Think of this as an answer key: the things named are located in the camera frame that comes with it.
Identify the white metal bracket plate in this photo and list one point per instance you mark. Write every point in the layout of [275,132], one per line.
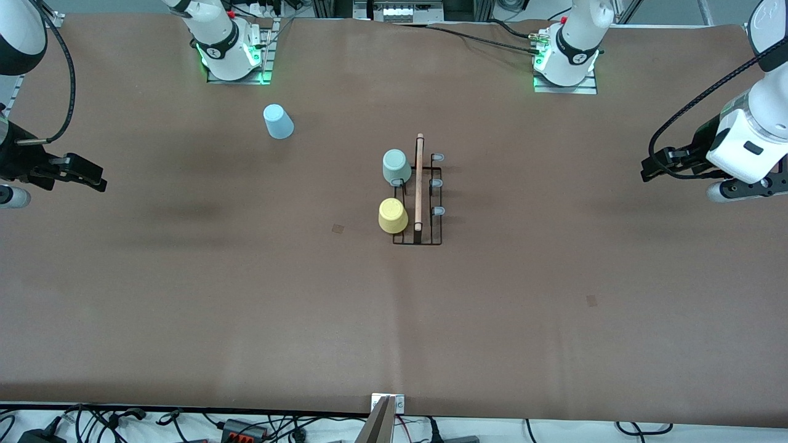
[399,403]

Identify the teal green plastic cup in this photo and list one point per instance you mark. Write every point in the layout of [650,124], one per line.
[396,166]

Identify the yellow plastic cup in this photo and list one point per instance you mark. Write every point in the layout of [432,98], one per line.
[393,215]

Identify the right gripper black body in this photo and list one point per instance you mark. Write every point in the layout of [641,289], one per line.
[16,161]

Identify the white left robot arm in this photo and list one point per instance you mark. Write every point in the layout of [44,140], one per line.
[575,49]

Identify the light blue plastic cup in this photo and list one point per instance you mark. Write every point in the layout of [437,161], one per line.
[279,123]

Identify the aluminium frame bar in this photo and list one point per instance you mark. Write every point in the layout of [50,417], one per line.
[707,11]
[628,11]

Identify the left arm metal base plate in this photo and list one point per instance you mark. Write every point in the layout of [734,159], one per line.
[585,89]

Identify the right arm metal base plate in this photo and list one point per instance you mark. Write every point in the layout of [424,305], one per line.
[266,55]

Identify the orange black connector block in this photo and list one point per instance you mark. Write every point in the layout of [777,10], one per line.
[243,429]

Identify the white power strip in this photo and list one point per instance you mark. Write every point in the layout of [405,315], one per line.
[271,7]

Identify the table cover mat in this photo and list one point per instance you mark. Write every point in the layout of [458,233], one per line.
[394,307]

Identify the grey camera post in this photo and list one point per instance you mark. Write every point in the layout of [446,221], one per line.
[378,427]

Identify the black power adapter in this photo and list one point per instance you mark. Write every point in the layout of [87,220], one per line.
[43,438]

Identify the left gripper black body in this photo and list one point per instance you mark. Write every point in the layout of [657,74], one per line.
[698,149]

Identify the black plug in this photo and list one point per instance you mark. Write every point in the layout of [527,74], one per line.
[434,431]

